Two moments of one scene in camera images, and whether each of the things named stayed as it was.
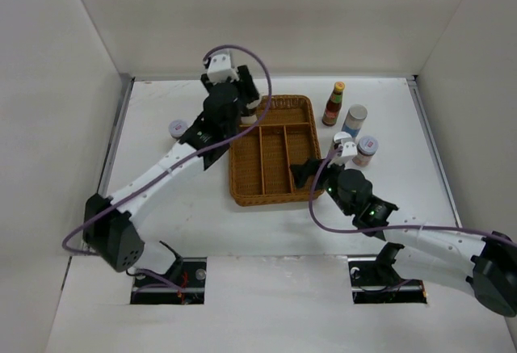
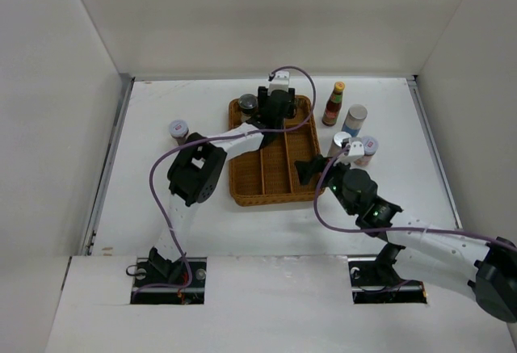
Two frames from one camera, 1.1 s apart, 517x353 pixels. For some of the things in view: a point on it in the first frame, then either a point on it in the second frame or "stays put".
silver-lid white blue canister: [355, 117] stays put
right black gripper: [303, 171] stays put
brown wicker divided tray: [260, 161] stays put
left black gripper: [245, 87] to [262, 97]
